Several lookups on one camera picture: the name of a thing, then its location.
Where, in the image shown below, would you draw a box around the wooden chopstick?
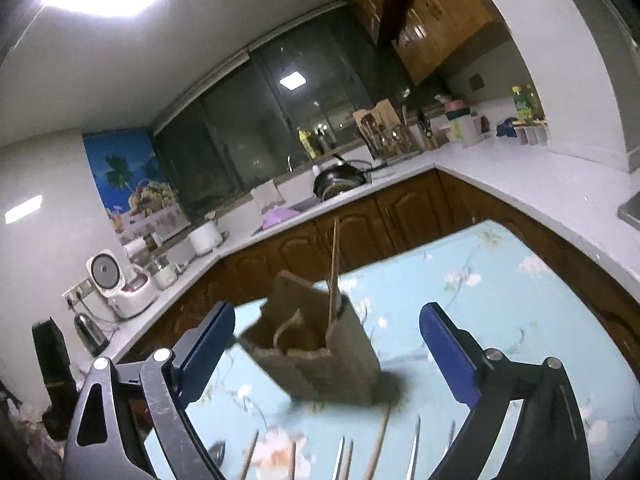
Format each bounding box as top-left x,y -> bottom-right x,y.
362,405 -> 392,480
340,440 -> 354,480
286,441 -> 296,480
238,430 -> 259,480
329,217 -> 341,324

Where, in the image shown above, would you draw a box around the dark kitchen window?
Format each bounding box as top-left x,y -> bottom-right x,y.
154,6 -> 414,222

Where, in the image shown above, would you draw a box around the steel electric kettle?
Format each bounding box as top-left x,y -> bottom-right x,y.
74,312 -> 108,358

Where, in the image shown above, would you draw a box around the white rice cooker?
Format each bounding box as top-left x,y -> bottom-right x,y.
86,249 -> 157,321

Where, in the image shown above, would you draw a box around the metal chopstick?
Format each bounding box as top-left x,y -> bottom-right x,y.
405,416 -> 421,480
331,436 -> 346,480
442,420 -> 457,457

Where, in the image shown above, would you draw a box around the floral light blue tablecloth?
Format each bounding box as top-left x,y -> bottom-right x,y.
188,221 -> 639,479

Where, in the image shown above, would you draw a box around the white ceramic pot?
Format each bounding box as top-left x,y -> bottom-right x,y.
188,220 -> 224,256

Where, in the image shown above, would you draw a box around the tropical beach poster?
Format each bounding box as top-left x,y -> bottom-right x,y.
82,129 -> 190,245

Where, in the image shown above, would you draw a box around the purple lid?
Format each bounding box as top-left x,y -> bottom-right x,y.
262,207 -> 299,230

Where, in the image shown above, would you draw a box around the steel stove top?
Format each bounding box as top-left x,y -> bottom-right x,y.
617,192 -> 640,231

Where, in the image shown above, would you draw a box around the wooden lower cabinets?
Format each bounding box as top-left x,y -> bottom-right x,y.
122,170 -> 639,370

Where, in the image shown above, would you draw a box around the black wok pan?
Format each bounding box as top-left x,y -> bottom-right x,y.
312,154 -> 388,202

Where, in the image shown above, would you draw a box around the yellow oil bottle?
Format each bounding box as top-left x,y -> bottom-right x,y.
298,128 -> 322,160

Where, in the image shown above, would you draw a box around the stacked pastel cups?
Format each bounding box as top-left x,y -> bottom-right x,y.
435,94 -> 482,148

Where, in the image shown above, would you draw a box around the green yellow drink bottle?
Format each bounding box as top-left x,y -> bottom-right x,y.
512,84 -> 544,124

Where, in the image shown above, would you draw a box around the utensil drying rack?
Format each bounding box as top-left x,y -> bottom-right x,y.
352,99 -> 420,162

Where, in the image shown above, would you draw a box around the wooden upper cabinet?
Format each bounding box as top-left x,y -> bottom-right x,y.
347,0 -> 499,84

